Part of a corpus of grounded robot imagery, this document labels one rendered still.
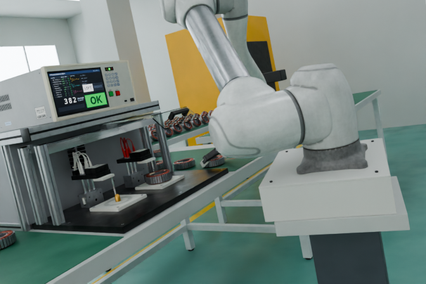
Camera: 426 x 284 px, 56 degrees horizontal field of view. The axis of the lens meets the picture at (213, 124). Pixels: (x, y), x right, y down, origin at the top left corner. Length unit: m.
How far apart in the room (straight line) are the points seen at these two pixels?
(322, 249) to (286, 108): 0.41
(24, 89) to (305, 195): 1.13
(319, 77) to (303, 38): 5.63
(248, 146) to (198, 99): 4.46
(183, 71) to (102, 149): 3.79
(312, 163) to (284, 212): 0.15
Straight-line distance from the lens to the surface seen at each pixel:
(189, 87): 5.50
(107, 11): 5.70
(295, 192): 1.05
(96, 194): 1.64
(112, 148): 1.87
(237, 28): 1.53
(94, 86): 1.69
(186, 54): 5.48
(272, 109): 1.00
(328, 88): 1.05
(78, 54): 9.82
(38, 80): 1.60
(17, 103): 1.74
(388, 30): 6.38
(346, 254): 1.17
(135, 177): 1.78
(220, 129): 0.99
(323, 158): 1.10
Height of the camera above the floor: 1.13
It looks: 5 degrees down
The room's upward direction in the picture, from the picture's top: 12 degrees counter-clockwise
